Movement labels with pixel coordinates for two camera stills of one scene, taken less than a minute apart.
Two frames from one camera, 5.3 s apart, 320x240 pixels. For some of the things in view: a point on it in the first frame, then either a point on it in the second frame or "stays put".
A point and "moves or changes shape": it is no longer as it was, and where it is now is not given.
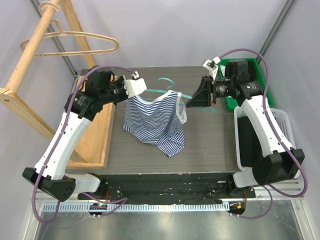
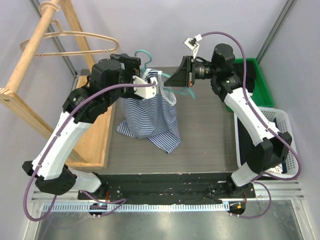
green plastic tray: [230, 104] stays put
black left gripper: [120, 82] -> [132, 66]
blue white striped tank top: [161, 121] moves or changes shape
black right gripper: [210, 92] -> [188, 71]
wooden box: [93, 152] stays put
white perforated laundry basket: [282, 123] stays put
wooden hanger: [61, 32] stays put
